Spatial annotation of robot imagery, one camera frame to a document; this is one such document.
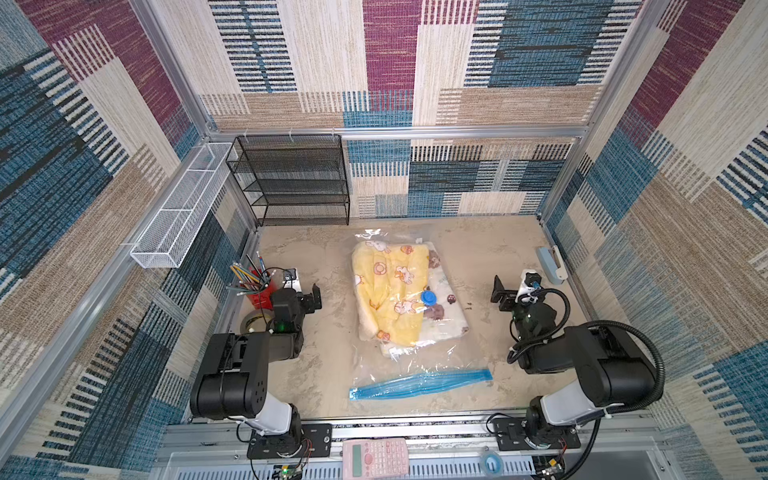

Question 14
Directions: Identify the pink calculator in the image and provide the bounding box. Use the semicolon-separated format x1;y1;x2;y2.
342;438;410;480

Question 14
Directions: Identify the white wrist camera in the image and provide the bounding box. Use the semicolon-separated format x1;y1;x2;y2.
282;268;302;292
515;269;542;303

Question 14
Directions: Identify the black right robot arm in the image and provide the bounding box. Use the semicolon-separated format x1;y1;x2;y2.
486;271;666;451

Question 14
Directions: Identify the clear plastic vacuum bag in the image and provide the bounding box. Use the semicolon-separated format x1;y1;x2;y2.
349;229;493;401

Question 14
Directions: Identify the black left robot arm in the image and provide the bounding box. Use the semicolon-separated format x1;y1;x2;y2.
190;285;322;460

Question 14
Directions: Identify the yellow cartoon blanket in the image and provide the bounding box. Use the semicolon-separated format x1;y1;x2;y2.
352;240;429;347

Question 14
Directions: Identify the white wire mesh basket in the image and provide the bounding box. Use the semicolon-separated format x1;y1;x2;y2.
130;143;230;269

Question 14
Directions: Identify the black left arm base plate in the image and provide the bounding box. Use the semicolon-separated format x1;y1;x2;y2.
246;423;332;460

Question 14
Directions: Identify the black wire mesh shelf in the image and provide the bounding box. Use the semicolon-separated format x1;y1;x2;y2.
227;134;351;227

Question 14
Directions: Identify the black corrugated cable conduit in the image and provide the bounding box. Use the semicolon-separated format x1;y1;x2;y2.
575;319;667;414

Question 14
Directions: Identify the white bear print blanket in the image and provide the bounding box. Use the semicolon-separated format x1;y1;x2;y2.
418;242;469;346

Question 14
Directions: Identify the coloured pencils bundle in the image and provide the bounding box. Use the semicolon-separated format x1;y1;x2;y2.
229;253;280;295

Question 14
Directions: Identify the red pencil cup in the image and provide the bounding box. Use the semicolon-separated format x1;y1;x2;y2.
245;281;280;310

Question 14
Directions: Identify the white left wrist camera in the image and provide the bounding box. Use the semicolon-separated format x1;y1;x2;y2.
282;268;302;292

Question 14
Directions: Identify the light blue stapler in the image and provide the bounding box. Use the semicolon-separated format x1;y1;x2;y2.
536;245;569;285

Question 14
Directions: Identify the grey tape roll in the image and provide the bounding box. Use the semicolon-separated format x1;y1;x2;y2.
238;310;274;335

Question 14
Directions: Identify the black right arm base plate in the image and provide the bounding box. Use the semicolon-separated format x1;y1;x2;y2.
486;415;582;451

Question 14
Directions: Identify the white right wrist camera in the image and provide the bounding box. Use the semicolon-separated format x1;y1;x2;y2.
515;269;542;303

